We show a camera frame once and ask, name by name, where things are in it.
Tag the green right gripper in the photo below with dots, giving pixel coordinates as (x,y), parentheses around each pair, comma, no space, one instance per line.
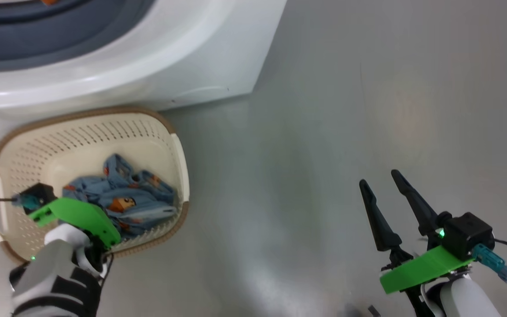
(425,266)

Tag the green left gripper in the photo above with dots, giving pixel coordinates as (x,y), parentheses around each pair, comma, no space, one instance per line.
(82,213)

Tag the blue cartoon print garment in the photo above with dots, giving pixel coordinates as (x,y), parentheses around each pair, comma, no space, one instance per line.
(139,198)

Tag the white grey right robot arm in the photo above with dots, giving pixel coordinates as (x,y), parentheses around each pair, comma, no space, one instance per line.
(460,299)

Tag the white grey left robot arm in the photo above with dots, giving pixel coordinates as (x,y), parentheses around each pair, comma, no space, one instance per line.
(51,273)

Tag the grey rubber door gasket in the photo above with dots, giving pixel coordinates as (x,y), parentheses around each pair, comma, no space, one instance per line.
(38,35)

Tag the white front-load washing machine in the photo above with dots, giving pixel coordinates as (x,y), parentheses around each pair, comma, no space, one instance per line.
(183,57)

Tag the cream perforated laundry basket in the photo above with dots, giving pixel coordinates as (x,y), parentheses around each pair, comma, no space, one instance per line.
(60,141)

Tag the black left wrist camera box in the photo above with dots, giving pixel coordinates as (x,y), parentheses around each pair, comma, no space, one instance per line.
(40,193)

